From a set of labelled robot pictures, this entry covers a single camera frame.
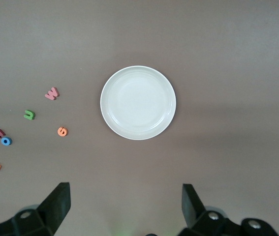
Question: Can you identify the brown table cover sheet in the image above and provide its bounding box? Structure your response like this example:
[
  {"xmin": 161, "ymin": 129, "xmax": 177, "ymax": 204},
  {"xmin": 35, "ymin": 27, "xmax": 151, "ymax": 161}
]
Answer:
[{"xmin": 0, "ymin": 0, "xmax": 279, "ymax": 236}]

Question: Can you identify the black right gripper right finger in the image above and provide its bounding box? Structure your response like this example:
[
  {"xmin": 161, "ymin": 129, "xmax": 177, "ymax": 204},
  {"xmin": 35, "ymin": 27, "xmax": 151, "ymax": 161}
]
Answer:
[{"xmin": 178, "ymin": 183, "xmax": 278, "ymax": 236}]

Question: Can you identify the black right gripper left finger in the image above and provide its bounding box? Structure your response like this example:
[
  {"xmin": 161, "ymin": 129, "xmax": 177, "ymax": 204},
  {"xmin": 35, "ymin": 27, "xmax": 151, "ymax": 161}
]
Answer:
[{"xmin": 0, "ymin": 182, "xmax": 71, "ymax": 236}]

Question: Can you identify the blue foam letter O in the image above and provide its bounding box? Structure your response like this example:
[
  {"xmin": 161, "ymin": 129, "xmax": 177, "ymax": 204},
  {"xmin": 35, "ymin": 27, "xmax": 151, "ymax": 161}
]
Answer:
[{"xmin": 0, "ymin": 136, "xmax": 13, "ymax": 147}]

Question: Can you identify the pink foam letter W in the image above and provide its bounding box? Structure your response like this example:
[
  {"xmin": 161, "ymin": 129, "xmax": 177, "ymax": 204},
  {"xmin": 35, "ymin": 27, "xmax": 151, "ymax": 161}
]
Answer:
[{"xmin": 44, "ymin": 87, "xmax": 60, "ymax": 101}]

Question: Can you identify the beige round plate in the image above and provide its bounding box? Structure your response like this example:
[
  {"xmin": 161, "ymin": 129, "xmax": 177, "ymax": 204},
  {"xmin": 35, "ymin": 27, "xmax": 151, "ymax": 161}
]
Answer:
[{"xmin": 100, "ymin": 65, "xmax": 177, "ymax": 141}]

